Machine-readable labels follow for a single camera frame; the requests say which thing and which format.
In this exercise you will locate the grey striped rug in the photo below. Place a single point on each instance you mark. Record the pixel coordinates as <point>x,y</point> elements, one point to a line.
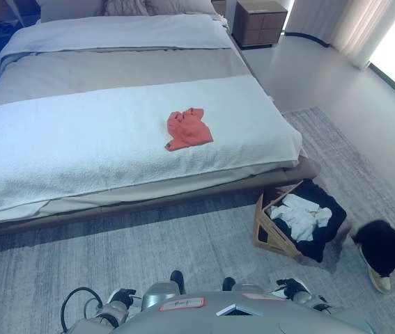
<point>78,264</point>

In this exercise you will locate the silver robot torso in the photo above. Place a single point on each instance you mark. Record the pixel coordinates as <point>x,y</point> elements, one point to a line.
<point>239,320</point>

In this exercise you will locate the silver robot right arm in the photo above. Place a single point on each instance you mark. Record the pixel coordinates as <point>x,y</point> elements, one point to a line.
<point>317,302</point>

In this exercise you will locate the brown bed frame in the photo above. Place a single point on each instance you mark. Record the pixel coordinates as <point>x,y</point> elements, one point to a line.
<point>148,206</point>

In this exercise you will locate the person's black trouser leg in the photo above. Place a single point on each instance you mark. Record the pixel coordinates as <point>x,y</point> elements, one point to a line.
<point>388,248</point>

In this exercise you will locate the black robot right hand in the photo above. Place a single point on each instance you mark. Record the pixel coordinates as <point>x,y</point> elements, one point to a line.
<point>291,287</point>

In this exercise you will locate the silver robot left leg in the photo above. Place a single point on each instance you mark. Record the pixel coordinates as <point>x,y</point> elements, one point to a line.
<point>160,294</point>

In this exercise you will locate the wooden basket with white cloth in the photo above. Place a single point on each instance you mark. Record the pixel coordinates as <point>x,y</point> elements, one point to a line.
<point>273,236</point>

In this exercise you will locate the white clothes pile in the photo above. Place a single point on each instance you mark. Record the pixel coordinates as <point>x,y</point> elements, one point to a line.
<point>300,217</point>

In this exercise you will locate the tan person's shoe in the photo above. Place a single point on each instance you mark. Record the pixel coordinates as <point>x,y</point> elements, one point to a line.
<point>380,280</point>

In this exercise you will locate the orange cloth garment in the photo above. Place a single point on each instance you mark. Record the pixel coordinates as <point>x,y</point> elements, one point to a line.
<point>190,134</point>

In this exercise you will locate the brown wooden nightstand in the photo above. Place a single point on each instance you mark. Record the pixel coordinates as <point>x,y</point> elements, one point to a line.
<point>260,21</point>

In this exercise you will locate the silver robot right leg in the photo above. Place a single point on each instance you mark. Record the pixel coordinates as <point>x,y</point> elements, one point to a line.
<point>242,288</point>

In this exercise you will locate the black fabric basket liner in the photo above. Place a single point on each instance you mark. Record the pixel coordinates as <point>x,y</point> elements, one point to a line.
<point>329,208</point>

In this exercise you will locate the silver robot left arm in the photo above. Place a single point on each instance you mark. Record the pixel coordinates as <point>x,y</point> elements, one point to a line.
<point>106,316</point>

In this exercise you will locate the white folded bed sheet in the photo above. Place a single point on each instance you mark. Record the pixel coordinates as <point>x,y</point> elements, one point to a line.
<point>113,33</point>

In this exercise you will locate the plain white pillow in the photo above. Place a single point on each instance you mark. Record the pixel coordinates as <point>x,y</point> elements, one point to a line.
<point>179,5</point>
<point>68,8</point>

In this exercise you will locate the white sheer curtain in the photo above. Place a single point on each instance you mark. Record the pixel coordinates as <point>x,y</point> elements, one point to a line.
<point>357,28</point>

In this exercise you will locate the grey patterned pillow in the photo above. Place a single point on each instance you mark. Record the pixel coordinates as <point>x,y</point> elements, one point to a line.
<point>122,7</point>

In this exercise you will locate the silver robot leg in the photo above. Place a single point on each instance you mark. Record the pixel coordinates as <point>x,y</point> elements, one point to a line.
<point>242,288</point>
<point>160,294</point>

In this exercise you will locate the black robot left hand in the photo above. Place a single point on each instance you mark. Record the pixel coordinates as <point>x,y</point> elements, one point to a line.
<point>123,298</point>

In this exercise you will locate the bed with white cover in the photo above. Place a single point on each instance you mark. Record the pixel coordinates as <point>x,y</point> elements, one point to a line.
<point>78,149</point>

